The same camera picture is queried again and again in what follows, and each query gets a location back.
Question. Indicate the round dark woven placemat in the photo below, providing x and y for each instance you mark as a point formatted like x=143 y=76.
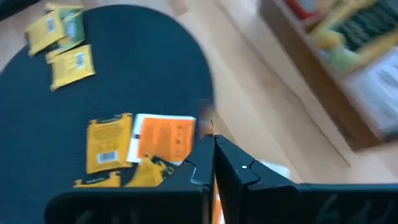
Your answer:
x=140 y=62

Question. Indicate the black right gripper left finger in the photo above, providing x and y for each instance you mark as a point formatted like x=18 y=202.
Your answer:
x=199 y=174

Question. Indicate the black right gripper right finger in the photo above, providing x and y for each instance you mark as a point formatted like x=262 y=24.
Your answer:
x=239 y=174

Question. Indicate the brown wooden organizer box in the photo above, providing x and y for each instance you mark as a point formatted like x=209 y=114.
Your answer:
x=308 y=62

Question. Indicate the red yellow tea packet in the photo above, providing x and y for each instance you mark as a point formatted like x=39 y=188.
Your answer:
x=300 y=7

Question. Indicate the dark green tea packet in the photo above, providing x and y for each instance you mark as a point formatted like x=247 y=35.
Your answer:
x=367 y=28

